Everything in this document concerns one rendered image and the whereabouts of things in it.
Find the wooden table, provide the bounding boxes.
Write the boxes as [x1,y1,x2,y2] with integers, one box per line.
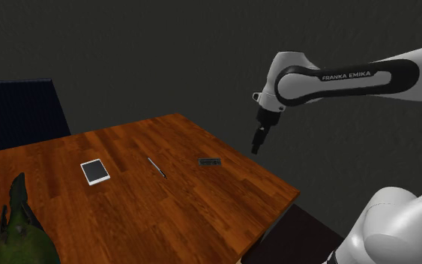
[0,112,301,264]

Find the grey remote control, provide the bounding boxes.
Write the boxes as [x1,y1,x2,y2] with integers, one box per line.
[198,157,222,167]

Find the dark blue chair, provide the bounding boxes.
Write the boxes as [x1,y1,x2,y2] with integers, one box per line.
[0,78,72,153]

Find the silver pen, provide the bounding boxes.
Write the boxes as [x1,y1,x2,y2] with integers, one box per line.
[147,157,168,180]

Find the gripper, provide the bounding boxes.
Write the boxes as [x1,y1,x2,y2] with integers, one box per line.
[250,106,282,155]

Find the white tablet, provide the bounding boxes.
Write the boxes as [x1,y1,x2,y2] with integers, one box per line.
[79,158,112,187]

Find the green plant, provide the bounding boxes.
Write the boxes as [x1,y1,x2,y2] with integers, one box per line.
[0,172,61,264]

